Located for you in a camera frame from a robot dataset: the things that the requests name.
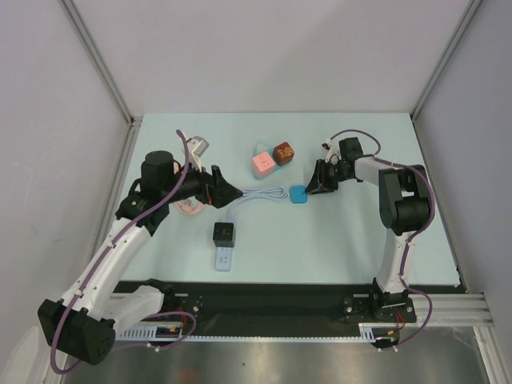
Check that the pink cube socket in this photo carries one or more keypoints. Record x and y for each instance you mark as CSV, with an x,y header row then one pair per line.
x,y
263,165

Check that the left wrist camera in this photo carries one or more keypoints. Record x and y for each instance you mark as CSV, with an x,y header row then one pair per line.
x,y
196,146

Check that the light blue power strip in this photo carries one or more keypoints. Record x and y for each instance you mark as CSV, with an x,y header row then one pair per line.
x,y
223,259

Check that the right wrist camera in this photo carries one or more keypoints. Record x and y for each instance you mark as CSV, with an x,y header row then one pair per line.
x,y
332,155

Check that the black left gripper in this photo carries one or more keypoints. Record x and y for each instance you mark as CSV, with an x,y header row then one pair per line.
x,y
214,188

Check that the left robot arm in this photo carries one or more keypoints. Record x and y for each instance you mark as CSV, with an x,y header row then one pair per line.
x,y
82,323

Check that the black cube socket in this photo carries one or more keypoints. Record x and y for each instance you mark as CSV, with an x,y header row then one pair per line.
x,y
224,234

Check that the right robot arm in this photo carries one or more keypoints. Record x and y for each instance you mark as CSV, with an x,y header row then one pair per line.
x,y
406,208

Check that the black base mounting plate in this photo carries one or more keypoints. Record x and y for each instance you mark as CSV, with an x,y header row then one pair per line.
x,y
246,310

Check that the teal triangular power strip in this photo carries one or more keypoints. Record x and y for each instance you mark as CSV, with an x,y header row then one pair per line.
x,y
264,148

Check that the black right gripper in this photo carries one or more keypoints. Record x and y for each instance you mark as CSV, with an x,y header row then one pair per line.
x,y
326,176

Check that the blue plug adapter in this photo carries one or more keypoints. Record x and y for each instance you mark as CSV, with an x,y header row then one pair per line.
x,y
298,194

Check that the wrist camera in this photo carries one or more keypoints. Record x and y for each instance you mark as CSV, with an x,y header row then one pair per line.
x,y
332,155
196,146

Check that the dark red cube socket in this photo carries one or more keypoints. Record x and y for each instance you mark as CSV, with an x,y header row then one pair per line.
x,y
283,154

